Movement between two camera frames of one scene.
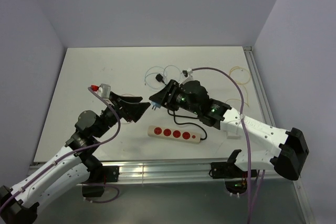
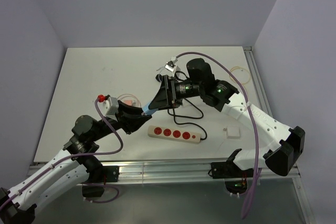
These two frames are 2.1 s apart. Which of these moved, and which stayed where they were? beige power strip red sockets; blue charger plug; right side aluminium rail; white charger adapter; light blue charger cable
Moved: light blue charger cable; blue charger plug
Stayed: beige power strip red sockets; right side aluminium rail; white charger adapter
